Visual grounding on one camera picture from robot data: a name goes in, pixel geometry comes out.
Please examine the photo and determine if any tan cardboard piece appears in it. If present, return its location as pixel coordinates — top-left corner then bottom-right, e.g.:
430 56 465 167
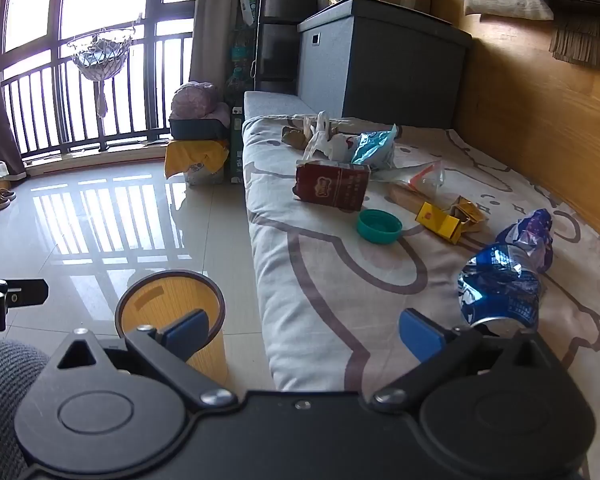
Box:
389 182 433 215

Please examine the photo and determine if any yellow cloth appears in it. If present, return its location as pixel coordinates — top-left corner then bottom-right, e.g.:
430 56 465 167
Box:
163 137 230 187

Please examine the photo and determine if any white plastic bag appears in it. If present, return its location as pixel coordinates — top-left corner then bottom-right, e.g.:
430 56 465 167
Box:
302 111 355 164

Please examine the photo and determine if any printed bed blanket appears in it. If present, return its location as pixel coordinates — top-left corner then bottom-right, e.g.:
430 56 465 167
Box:
241 114 600 480

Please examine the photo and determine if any black drawer tower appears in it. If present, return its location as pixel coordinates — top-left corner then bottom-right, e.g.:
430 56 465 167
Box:
256 0 327 97

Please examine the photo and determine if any clear plastic bag red print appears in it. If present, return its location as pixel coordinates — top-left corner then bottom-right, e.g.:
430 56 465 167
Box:
375 159 447 192

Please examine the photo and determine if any crushed blue can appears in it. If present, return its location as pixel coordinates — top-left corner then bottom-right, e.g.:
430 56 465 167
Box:
457 243 544 337

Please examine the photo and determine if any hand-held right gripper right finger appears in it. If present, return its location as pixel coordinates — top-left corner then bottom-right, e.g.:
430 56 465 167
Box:
371 308 561 413

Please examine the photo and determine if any small yellow box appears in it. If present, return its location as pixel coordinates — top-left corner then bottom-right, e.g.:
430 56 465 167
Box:
414 201 464 245

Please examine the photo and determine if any light blue snack bag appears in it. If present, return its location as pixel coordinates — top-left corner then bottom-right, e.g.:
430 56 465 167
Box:
350 124 399 171

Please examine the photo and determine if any green box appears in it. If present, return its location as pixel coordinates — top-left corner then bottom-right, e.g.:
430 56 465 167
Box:
229 106 246 185

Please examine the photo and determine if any teal plastic lid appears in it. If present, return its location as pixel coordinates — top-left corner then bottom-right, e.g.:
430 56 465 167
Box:
356 209 404 245

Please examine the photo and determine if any white and green carton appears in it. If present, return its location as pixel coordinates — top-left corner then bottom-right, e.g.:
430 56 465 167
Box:
238 0 261 27

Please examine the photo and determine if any gold foil wrapper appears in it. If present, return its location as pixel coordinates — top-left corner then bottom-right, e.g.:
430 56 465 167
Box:
451 196 489 234

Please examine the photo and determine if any person's grey clothing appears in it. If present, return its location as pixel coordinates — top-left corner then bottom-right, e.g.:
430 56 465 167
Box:
0 339 52 480

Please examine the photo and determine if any crumpled brown paper bag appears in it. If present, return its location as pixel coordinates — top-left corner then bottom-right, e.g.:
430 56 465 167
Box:
281 119 317 152

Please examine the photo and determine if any grey storage box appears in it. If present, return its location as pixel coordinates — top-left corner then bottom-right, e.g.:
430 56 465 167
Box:
297 0 474 131

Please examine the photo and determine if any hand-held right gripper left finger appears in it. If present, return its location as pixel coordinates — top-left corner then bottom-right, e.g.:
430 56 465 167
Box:
45 309 237 408

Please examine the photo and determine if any purple snack bag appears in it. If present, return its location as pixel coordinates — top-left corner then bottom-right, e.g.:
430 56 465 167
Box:
495 208 555 274

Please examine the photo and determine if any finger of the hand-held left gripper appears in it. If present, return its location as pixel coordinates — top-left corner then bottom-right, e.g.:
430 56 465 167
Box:
0 277 49 309

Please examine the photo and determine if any red cigarette carton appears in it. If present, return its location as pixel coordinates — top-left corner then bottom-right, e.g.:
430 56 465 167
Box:
294 159 372 212

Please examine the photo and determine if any hanging basket planter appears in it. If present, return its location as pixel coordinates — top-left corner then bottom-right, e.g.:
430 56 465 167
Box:
66 19 141 119

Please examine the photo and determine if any black window railing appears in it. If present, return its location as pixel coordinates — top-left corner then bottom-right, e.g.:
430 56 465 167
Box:
0 31 197 162

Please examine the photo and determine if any grey-brown curtain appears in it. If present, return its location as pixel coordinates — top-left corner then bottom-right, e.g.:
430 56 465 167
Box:
188 0 267 97

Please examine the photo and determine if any yellow wastebasket with brown rim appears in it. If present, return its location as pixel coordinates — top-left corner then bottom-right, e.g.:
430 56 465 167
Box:
115 270 230 387

